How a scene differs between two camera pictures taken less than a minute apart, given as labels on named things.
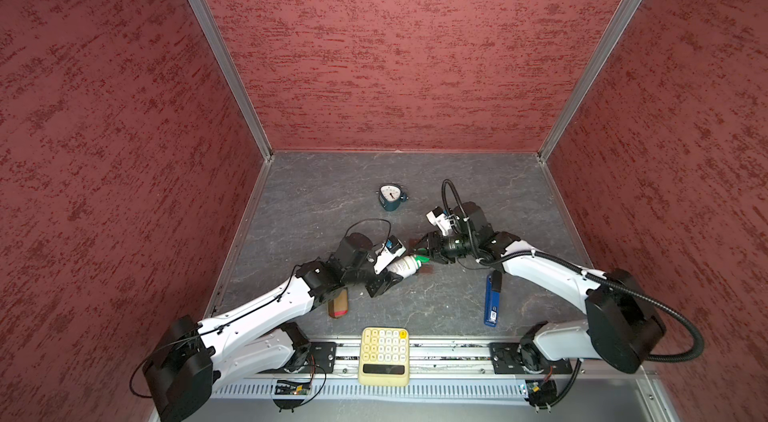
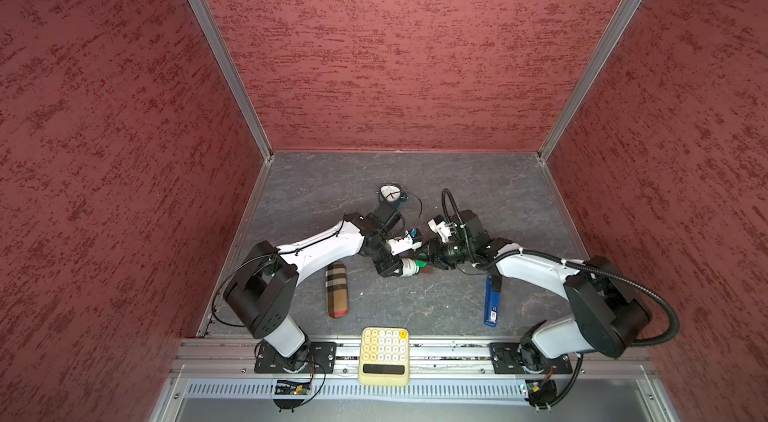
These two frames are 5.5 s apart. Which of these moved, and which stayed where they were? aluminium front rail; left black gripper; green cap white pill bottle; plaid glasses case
Moved: left black gripper
Stayed: plaid glasses case; aluminium front rail; green cap white pill bottle
